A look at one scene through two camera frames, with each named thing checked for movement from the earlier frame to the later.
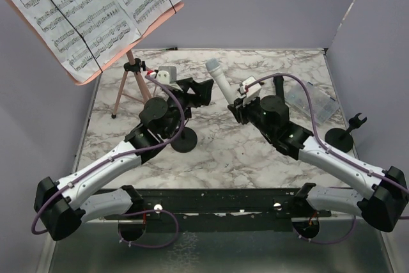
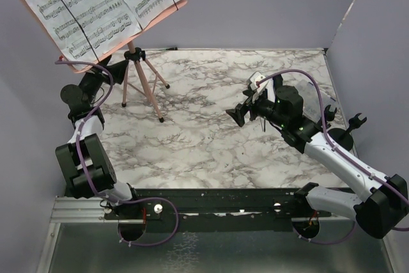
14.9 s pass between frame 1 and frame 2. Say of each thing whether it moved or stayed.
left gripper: moved
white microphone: moved
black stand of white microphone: moved
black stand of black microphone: stayed
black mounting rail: stayed
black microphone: stayed
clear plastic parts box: stayed
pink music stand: moved
